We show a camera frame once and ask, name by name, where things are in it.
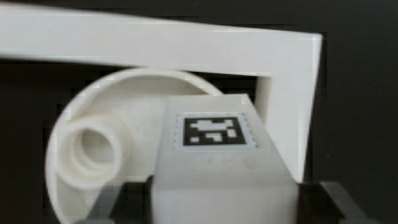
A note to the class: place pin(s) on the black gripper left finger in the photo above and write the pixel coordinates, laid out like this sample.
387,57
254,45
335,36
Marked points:
122,204

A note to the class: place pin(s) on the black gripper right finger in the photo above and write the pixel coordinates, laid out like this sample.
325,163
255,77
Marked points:
327,206

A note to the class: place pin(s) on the white round stool seat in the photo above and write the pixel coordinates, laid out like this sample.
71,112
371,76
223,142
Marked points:
104,136

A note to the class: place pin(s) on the white stool leg with tags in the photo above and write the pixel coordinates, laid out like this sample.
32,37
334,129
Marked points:
222,183

